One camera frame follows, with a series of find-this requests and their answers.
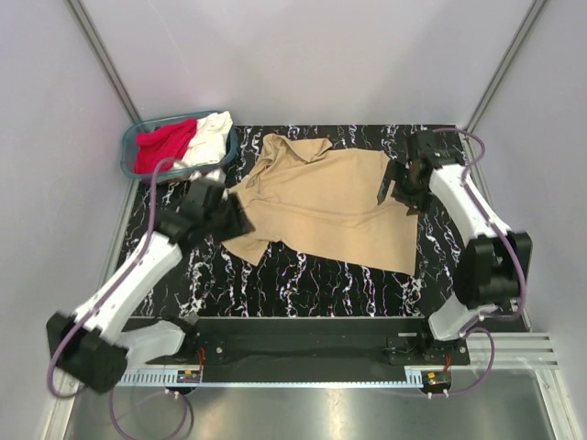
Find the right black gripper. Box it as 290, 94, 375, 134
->
376, 159, 432, 217

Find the tan polo shirt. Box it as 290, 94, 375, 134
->
223, 134, 418, 275

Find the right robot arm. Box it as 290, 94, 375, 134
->
377, 129, 533, 364

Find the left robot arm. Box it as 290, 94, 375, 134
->
46, 178, 254, 394

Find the white shirt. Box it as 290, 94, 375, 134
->
172, 111, 233, 170

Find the teal laundry basket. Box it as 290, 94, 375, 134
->
120, 110, 238, 183

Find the red shirt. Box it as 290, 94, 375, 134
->
134, 118, 197, 174

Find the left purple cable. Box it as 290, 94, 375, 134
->
48, 158, 198, 439

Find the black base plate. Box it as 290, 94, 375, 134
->
137, 315, 478, 384

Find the white slotted cable duct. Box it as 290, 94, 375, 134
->
116, 366, 453, 389

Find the aluminium rail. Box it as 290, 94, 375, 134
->
467, 332, 559, 370

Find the left aluminium frame post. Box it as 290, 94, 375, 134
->
64, 0, 141, 123

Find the aluminium frame post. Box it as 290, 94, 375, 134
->
465, 0, 549, 132
64, 0, 141, 123

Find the right aluminium frame post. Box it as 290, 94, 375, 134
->
465, 0, 549, 132

